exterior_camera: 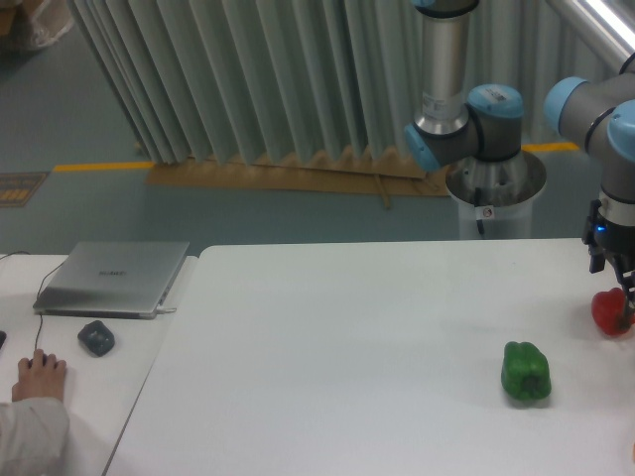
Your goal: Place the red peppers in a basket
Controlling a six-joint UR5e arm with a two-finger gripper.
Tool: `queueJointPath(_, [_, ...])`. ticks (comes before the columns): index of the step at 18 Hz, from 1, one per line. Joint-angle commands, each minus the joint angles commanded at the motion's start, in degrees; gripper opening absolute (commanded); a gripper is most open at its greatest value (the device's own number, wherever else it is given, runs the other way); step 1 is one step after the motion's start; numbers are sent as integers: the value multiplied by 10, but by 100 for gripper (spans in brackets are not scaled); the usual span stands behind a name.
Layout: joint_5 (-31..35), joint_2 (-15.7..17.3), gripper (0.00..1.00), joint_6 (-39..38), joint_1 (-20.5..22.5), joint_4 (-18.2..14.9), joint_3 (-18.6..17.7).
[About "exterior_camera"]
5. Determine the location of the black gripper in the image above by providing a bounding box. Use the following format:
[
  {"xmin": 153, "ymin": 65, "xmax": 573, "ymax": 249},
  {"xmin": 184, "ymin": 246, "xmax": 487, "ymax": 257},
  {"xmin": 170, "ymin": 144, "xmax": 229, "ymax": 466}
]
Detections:
[{"xmin": 581, "ymin": 198, "xmax": 634, "ymax": 330}]

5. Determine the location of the red bell pepper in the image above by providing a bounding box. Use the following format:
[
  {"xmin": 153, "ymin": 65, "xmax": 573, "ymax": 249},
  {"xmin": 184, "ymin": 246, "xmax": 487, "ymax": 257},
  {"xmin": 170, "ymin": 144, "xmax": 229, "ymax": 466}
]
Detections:
[{"xmin": 591, "ymin": 288, "xmax": 634, "ymax": 337}]

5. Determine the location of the white sleeved forearm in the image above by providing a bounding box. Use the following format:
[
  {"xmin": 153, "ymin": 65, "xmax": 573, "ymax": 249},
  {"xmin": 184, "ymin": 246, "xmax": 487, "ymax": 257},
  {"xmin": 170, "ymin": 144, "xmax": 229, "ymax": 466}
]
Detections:
[{"xmin": 1, "ymin": 398, "xmax": 69, "ymax": 475}]

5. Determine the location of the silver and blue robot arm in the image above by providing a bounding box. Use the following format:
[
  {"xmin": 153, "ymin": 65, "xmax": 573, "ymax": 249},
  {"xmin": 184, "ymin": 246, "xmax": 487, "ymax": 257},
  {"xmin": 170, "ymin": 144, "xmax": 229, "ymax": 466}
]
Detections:
[{"xmin": 404, "ymin": 1, "xmax": 634, "ymax": 336}]

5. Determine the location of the person's bare hand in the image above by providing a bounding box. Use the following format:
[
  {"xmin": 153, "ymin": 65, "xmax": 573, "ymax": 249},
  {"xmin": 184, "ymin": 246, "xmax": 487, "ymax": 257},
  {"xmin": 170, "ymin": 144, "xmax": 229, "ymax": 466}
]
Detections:
[{"xmin": 11, "ymin": 349, "xmax": 66, "ymax": 403}]

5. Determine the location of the green bell pepper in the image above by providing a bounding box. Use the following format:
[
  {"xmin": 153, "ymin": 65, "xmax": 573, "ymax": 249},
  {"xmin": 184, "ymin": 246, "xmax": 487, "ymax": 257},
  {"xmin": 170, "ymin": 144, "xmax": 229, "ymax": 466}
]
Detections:
[{"xmin": 501, "ymin": 341, "xmax": 552, "ymax": 402}]

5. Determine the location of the brown cardboard sheet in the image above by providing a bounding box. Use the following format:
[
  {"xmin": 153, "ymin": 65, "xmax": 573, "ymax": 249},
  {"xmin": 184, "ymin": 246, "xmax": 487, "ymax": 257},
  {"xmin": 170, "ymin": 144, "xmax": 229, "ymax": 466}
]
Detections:
[{"xmin": 146, "ymin": 147, "xmax": 448, "ymax": 209}]

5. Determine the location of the white usb plug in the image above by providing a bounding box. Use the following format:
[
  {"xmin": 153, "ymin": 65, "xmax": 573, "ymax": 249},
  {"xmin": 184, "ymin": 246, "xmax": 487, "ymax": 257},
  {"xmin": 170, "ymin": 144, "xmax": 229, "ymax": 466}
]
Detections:
[{"xmin": 156, "ymin": 306, "xmax": 177, "ymax": 315}]

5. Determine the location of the grey-green pleated curtain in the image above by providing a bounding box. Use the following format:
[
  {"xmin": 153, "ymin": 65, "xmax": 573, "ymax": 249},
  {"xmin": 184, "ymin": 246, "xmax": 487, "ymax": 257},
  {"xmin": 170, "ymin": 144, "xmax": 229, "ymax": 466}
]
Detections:
[{"xmin": 66, "ymin": 0, "xmax": 635, "ymax": 166}]

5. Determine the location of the silver closed laptop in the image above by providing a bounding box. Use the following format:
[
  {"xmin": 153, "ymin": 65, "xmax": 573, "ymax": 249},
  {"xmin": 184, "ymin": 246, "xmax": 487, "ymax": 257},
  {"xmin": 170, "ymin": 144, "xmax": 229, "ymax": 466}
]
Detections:
[{"xmin": 33, "ymin": 241, "xmax": 190, "ymax": 319}]

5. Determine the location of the dark grey small device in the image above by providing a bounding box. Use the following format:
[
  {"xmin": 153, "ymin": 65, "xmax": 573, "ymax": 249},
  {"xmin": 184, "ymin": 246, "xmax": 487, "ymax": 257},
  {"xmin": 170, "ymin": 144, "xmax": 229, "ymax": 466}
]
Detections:
[{"xmin": 77, "ymin": 320, "xmax": 116, "ymax": 357}]

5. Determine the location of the yellow floor tape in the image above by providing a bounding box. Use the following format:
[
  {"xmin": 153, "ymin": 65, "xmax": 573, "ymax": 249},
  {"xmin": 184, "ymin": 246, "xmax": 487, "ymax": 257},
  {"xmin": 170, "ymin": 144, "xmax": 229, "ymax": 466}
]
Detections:
[{"xmin": 53, "ymin": 161, "xmax": 154, "ymax": 173}]

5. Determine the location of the brown floor sign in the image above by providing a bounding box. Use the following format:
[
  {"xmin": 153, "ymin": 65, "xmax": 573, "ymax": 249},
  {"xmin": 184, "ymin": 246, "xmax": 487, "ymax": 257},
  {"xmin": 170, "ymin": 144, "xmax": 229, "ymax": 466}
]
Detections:
[{"xmin": 0, "ymin": 172, "xmax": 49, "ymax": 208}]

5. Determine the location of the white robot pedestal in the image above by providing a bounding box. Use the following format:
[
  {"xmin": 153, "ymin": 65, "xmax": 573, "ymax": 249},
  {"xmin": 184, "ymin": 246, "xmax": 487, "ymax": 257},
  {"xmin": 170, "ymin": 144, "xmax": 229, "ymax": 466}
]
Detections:
[{"xmin": 445, "ymin": 151, "xmax": 547, "ymax": 240}]

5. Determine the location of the black wired computer mouse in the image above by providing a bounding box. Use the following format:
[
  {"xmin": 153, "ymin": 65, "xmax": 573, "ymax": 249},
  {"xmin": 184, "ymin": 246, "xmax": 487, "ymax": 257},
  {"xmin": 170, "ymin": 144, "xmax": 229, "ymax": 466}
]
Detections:
[{"xmin": 28, "ymin": 349, "xmax": 60, "ymax": 369}]

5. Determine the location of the black mouse cable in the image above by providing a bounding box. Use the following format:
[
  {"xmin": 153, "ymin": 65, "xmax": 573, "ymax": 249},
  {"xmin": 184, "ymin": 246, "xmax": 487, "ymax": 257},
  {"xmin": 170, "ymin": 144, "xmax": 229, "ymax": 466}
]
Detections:
[{"xmin": 0, "ymin": 251, "xmax": 71, "ymax": 354}]

